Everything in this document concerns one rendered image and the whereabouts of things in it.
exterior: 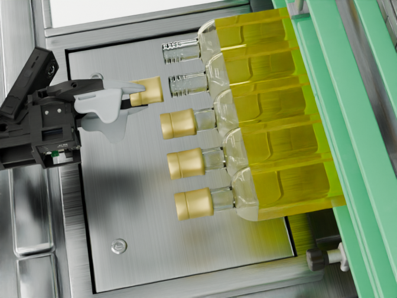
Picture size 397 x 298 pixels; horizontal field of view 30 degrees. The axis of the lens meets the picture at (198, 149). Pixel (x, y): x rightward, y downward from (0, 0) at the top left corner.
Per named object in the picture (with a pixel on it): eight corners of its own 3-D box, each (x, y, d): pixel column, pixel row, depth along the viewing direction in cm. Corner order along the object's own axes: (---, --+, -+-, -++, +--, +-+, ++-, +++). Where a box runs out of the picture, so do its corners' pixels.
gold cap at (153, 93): (160, 84, 102) (129, 89, 101) (159, 70, 98) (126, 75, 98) (165, 106, 100) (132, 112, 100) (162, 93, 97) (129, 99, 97)
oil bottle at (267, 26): (338, 20, 108) (194, 44, 106) (344, -6, 103) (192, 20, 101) (350, 51, 105) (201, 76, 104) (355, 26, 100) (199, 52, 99)
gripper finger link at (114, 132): (151, 144, 101) (83, 151, 99) (145, 107, 104) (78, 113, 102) (153, 133, 98) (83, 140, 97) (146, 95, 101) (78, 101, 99)
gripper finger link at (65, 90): (111, 101, 97) (48, 117, 98) (109, 90, 98) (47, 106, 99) (100, 84, 93) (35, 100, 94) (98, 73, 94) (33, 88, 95)
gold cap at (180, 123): (192, 117, 99) (160, 122, 99) (191, 102, 96) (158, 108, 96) (197, 139, 97) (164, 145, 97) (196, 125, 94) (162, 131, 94)
